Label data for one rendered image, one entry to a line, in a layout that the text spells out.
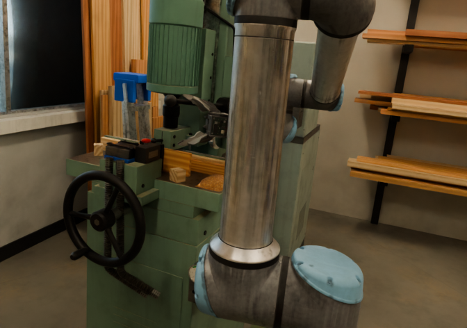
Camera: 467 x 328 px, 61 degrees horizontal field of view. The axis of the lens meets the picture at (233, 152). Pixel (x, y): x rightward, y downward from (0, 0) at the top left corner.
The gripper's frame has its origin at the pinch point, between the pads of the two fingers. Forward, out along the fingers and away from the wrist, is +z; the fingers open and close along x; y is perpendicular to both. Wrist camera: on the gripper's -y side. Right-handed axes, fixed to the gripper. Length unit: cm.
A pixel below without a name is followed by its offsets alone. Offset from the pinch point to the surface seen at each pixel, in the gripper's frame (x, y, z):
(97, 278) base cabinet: 62, -21, 20
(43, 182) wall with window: 64, -155, 56
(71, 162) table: 21.0, -26.6, 31.3
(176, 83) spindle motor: -10.4, -10.6, 0.1
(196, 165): 16.6, -12.0, -9.8
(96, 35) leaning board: -33, -165, 30
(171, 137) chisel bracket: 7.7, -14.3, -0.8
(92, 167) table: 20.9, -20.5, 24.0
